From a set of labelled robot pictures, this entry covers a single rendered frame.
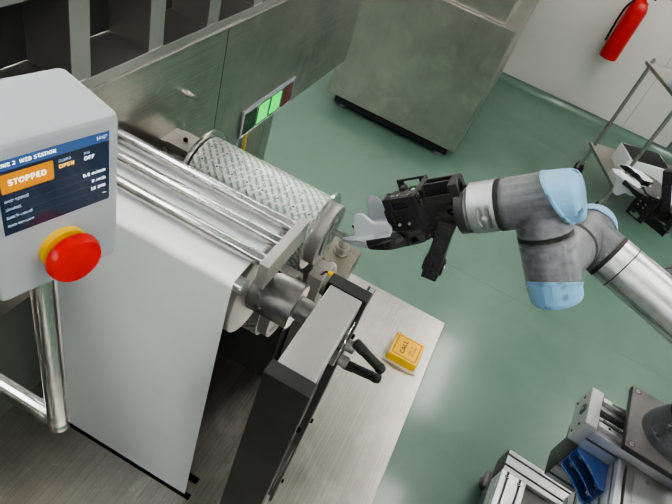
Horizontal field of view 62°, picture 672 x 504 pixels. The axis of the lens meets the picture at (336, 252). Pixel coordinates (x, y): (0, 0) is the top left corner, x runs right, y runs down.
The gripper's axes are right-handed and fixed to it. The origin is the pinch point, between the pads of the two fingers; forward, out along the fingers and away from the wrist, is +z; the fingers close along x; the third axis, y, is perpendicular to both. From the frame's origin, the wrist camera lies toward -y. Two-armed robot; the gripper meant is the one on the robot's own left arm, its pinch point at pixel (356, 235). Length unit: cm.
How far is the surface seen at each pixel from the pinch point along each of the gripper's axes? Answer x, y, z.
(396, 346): -15.6, -37.7, 11.0
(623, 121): -451, -162, -11
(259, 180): 1.9, 13.5, 12.5
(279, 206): 3.8, 9.1, 9.3
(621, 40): -434, -89, -18
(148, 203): 31.6, 24.1, 3.3
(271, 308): 27.5, 6.0, -2.1
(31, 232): 57, 33, -18
